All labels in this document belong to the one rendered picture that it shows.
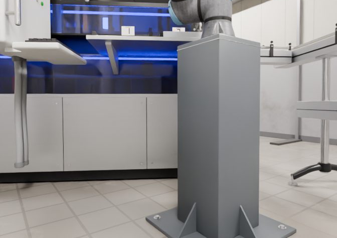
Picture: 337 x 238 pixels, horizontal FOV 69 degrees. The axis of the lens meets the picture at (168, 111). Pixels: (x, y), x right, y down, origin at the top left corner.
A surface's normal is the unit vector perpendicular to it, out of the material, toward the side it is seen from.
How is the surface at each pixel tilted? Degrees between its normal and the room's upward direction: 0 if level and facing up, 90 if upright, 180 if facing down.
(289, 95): 90
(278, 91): 90
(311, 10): 90
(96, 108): 90
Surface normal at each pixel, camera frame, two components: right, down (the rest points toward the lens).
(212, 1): -0.40, 0.04
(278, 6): -0.82, 0.02
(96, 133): 0.09, 0.04
